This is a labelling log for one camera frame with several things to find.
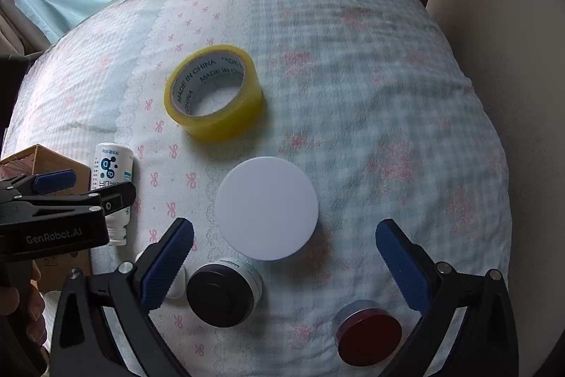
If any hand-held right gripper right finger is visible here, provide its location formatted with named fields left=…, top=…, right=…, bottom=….
left=375, top=219, right=520, bottom=377

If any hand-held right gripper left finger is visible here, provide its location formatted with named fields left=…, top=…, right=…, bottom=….
left=50, top=217, right=195, bottom=377

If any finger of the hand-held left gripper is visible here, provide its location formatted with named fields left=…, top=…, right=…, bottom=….
left=26, top=182, right=137, bottom=224
left=0, top=169, right=78, bottom=202

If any white bottle with blue print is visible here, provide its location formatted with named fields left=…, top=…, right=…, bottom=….
left=89, top=143, right=134, bottom=247

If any person's left hand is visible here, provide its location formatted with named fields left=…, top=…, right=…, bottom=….
left=0, top=265, right=48, bottom=346

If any small white object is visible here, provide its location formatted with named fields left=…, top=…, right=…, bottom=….
left=135, top=251, right=186, bottom=299

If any cardboard box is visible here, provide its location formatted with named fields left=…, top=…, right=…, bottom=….
left=0, top=144, right=93, bottom=277

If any black-lidded jar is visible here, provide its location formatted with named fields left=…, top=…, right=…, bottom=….
left=185, top=257, right=264, bottom=327

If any white round lid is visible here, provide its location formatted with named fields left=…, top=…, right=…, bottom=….
left=215, top=157, right=319, bottom=262

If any yellow tape roll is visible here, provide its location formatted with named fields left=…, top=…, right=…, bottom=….
left=164, top=44, right=264, bottom=141

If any beige upholstered furniture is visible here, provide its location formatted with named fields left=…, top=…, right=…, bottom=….
left=424, top=0, right=565, bottom=377

